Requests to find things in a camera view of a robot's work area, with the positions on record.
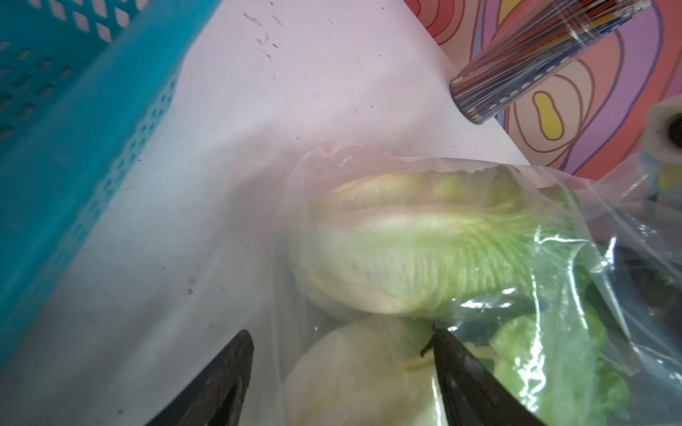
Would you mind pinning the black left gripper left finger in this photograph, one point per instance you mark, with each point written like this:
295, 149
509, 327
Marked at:
216, 396

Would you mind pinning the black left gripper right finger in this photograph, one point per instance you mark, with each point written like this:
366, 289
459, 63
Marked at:
470, 393

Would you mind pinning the chinese cabbage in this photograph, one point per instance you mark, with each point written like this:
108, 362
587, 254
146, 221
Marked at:
368, 372
431, 244

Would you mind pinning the zip bag with blue slider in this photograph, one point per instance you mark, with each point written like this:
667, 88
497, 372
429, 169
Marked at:
609, 356

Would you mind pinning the clear cup of pencils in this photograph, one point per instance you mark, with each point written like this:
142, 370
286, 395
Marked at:
544, 38

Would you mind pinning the teal plastic basket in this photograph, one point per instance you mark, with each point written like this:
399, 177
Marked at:
84, 85

